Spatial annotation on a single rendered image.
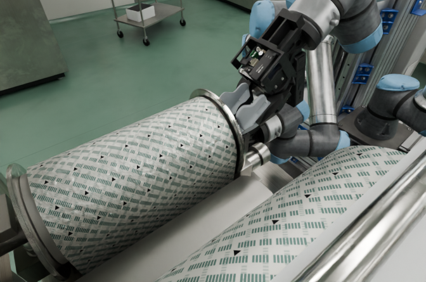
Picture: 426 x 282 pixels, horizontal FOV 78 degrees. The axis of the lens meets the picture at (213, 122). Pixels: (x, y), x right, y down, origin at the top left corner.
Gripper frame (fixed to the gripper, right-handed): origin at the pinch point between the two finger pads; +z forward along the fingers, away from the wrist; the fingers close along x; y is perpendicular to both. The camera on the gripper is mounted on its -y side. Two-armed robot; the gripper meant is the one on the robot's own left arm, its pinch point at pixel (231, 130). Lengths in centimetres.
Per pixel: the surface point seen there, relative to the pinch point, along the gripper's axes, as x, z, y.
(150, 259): 11.3, 15.7, 13.9
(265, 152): 5.2, -0.7, -5.1
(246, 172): 6.4, 3.7, -1.4
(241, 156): 7.4, 1.4, 5.0
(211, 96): 0.1, -2.6, 9.8
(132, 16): -317, -19, -134
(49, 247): 5.7, 19.4, 21.7
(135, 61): -262, 22, -141
